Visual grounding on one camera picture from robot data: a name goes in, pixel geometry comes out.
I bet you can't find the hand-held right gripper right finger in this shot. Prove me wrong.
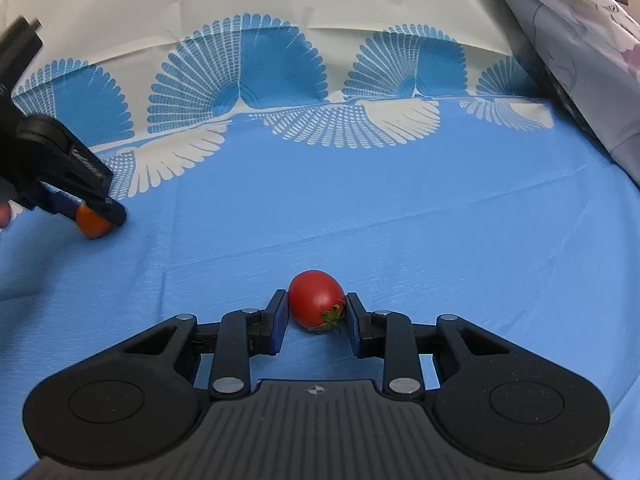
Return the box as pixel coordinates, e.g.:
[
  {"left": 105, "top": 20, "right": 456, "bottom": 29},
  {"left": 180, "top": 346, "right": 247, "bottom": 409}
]
[{"left": 345, "top": 292, "right": 526, "bottom": 401}]

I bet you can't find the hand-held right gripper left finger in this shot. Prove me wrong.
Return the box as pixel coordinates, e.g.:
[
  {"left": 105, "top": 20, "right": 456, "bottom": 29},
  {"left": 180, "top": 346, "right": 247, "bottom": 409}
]
[{"left": 107, "top": 289, "right": 291, "bottom": 401}]

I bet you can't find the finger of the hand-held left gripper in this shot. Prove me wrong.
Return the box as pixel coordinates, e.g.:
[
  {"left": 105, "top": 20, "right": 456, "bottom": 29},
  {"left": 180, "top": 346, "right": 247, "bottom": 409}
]
[
  {"left": 32, "top": 184, "right": 86, "bottom": 221},
  {"left": 17, "top": 116, "right": 127, "bottom": 228}
]

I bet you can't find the orange kumquat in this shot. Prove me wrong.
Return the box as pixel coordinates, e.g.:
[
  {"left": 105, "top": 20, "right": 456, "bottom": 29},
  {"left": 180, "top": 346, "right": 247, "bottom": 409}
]
[{"left": 75, "top": 203, "right": 113, "bottom": 239}]

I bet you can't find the red cherry tomato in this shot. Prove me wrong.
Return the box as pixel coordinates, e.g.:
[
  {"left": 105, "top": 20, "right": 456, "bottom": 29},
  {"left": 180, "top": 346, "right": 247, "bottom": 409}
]
[{"left": 287, "top": 270, "right": 347, "bottom": 332}]

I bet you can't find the blue white fan print sheet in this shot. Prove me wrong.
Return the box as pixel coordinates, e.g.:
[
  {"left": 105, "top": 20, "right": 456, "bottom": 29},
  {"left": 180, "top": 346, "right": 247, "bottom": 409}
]
[{"left": 0, "top": 0, "right": 640, "bottom": 480}]

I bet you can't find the floral blanket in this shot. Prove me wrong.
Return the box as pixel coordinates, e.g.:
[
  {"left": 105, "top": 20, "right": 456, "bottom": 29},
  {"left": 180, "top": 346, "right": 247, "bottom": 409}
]
[{"left": 467, "top": 0, "right": 640, "bottom": 186}]

